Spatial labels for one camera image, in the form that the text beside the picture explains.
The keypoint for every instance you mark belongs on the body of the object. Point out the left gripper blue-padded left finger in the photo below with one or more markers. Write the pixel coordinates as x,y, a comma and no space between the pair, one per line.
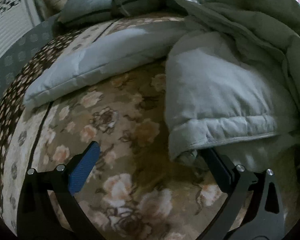
36,218

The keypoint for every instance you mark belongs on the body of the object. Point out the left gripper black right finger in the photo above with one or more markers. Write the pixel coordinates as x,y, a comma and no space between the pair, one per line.
253,208

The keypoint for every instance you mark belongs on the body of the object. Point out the floral brown fleece blanket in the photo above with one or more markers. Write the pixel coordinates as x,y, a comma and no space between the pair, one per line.
134,191

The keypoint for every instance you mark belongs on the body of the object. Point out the white louvered wardrobe door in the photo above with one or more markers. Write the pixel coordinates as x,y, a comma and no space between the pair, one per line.
17,17

